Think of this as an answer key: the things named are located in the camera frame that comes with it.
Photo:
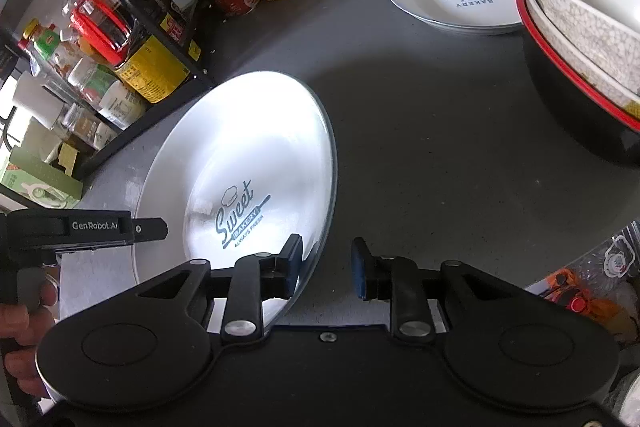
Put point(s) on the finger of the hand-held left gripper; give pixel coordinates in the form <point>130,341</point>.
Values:
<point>150,229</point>

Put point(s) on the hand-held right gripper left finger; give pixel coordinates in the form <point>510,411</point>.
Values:
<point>291,268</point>

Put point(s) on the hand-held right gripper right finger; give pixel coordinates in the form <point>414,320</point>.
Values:
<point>360,269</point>

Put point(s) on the large white plate blue print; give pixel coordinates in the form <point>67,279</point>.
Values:
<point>240,147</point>

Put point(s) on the red and black bowl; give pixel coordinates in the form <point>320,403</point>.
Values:
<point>575,117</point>

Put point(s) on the white patterned bowl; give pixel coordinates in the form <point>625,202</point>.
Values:
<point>565,52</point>
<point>585,2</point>

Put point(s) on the person's left hand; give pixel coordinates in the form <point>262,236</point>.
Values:
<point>22,347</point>

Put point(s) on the green carton box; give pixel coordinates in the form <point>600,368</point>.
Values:
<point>30,177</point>

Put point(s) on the small glass jar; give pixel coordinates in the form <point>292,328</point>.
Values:
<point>82,127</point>

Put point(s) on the black metal shelf rack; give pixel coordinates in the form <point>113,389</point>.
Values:
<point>150,127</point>

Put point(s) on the small white jar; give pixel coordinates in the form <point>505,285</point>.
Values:
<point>120,104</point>

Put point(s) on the small jar green cap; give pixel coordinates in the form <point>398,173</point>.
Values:
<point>97,82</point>

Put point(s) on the sauce bottle yellow cap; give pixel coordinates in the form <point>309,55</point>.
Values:
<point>50,42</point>

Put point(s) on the orange and red object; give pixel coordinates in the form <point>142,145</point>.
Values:
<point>575,294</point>

